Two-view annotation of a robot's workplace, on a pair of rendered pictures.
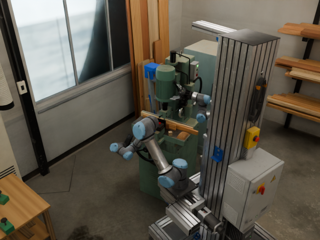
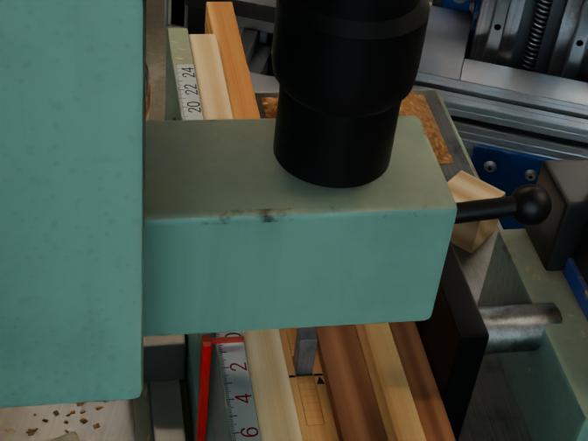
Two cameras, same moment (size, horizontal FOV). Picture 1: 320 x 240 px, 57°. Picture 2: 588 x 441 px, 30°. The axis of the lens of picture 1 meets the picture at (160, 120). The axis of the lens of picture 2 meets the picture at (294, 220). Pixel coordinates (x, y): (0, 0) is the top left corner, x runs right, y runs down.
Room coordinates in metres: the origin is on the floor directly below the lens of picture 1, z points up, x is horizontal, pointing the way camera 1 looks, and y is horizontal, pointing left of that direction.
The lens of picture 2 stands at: (2.78, 0.22, 1.36)
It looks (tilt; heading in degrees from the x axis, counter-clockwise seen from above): 40 degrees down; 226
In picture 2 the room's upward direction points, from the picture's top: 7 degrees clockwise
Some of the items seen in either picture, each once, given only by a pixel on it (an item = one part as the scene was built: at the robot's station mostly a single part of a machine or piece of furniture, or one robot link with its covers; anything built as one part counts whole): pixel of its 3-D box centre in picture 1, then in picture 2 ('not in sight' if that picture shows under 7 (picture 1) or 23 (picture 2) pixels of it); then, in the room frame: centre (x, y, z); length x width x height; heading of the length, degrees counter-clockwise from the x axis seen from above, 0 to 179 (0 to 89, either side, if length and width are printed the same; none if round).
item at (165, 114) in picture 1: (165, 112); (276, 232); (2.52, -0.06, 1.03); 0.14 x 0.07 x 0.09; 150
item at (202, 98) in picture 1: (203, 99); not in sight; (2.21, -0.37, 1.34); 0.11 x 0.08 x 0.09; 60
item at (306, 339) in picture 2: not in sight; (302, 367); (2.50, -0.04, 0.94); 0.01 x 0.01 x 0.05; 60
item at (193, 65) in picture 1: (194, 70); not in sight; (2.71, -0.33, 1.40); 0.10 x 0.06 x 0.16; 150
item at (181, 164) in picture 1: (179, 168); not in sight; (1.73, -0.15, 0.98); 0.13 x 0.12 x 0.14; 143
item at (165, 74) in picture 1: (165, 83); not in sight; (2.50, -0.05, 1.35); 0.18 x 0.18 x 0.31
